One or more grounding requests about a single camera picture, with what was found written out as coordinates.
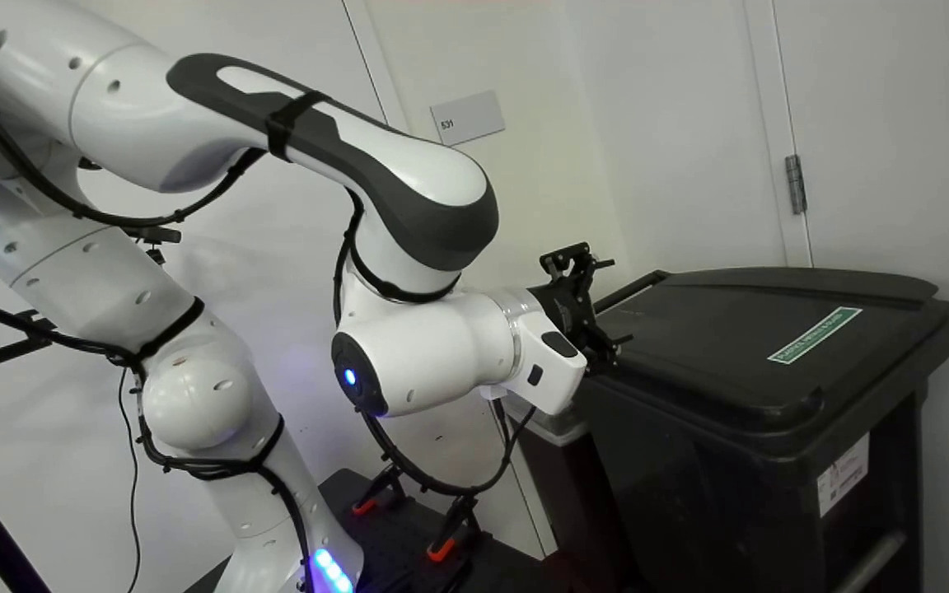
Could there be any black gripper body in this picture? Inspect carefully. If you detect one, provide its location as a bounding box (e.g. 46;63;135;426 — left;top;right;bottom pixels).
535;241;621;374

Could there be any black trash bin lid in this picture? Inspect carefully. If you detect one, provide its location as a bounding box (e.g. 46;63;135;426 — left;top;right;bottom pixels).
579;268;949;439

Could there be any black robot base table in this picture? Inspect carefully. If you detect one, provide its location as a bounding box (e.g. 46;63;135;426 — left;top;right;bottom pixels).
180;465;568;593

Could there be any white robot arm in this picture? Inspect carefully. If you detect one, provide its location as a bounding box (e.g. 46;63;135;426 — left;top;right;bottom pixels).
0;0;613;593

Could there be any small bin with plastic liner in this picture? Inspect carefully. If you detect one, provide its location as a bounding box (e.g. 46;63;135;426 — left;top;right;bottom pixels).
509;401;624;593

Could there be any black wheeled trash bin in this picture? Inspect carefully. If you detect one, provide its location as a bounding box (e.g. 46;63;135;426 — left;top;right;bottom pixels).
569;265;949;593

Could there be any white bin label sticker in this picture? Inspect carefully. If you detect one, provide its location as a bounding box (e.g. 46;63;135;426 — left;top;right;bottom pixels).
817;434;870;516

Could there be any silver door hinge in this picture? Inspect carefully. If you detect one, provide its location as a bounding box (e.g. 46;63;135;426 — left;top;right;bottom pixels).
786;154;809;216

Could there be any black orange clamp left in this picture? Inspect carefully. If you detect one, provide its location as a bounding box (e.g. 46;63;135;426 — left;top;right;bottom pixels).
352;467;404;516

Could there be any black orange clamp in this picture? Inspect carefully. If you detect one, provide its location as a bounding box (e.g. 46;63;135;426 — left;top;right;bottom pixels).
426;493;480;567
352;467;404;516

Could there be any black orange clamp right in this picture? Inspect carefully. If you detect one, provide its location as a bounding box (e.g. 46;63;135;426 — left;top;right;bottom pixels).
426;493;480;567

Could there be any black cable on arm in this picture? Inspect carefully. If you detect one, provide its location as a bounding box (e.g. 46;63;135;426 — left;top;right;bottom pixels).
357;393;536;506

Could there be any white wall plate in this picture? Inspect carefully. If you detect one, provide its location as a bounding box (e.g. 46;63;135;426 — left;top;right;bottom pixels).
431;93;504;144

